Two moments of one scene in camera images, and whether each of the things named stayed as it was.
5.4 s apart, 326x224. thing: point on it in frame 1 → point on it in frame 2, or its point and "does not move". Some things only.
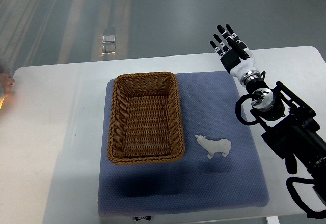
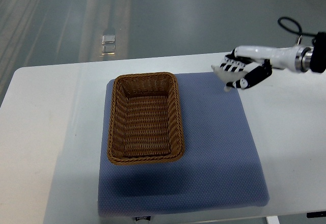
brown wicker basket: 146,124 does not move
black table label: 147,218 does not move
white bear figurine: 222,145 → 225,77
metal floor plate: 108,46 does not move
